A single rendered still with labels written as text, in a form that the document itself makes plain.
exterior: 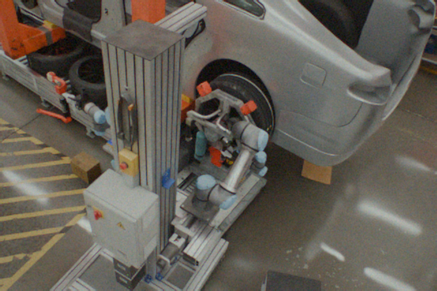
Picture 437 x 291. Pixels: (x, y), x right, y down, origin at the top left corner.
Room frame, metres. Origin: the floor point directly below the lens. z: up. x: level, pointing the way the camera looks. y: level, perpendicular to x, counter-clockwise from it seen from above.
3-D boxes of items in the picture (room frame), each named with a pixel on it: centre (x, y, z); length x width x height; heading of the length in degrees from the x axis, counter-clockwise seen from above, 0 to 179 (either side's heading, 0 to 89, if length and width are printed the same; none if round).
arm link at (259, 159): (1.90, -0.29, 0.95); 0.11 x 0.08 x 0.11; 60
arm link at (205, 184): (1.55, 0.04, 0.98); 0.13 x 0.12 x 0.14; 60
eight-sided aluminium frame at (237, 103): (2.33, -0.01, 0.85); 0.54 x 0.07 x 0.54; 61
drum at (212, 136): (2.27, 0.02, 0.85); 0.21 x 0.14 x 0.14; 151
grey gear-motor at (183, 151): (2.53, 0.28, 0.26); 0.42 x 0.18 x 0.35; 151
